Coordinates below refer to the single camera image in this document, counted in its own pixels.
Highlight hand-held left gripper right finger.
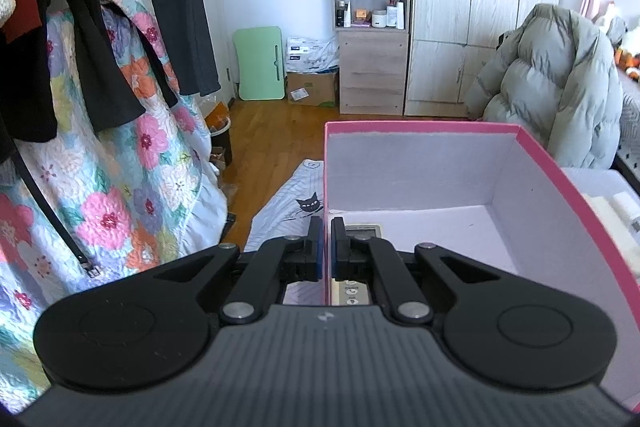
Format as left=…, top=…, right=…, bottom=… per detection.
left=331, top=217, right=516, bottom=327

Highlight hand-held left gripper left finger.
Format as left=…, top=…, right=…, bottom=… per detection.
left=135, top=217, right=323, bottom=327

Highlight pink cardboard box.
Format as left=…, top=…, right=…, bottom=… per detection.
left=322, top=121, right=640, bottom=413

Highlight brown cardboard box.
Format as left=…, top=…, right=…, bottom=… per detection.
left=286, top=71, right=340, bottom=108

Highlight wooden shelf unit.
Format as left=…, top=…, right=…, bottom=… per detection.
left=330, top=0, right=412, bottom=115

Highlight white plastic packages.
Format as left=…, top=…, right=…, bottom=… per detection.
left=285, top=36, right=341, bottom=75

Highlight green folding table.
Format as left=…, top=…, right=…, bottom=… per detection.
left=232, top=27, right=287, bottom=102

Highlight floral quilt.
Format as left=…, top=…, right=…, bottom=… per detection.
left=0, top=0, right=228, bottom=413

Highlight light wooden wardrobe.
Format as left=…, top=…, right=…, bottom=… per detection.
left=404, top=0, right=563, bottom=118

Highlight white lotion bottle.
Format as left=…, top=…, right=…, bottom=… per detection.
left=386, top=0, right=406, bottom=30

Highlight black belt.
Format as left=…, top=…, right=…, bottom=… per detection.
left=10, top=154, right=98, bottom=278

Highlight grey puffer jacket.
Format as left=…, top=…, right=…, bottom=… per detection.
left=465, top=3, right=623, bottom=170

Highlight dark grey hanging garment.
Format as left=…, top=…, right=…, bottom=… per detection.
left=100, top=0, right=221, bottom=98

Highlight black garment with ruffled cuff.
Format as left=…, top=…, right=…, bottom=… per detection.
left=30, top=0, right=146, bottom=132

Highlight geometric patterned tablecloth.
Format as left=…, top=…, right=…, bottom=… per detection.
left=617, top=72, right=640, bottom=168

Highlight black jacket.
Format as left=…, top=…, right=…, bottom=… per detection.
left=0, top=0, right=58, bottom=162

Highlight white goose plush toy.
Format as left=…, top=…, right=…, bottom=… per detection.
left=595, top=2, right=628, bottom=48

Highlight dark strap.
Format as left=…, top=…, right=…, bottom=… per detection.
left=100, top=0, right=178, bottom=108

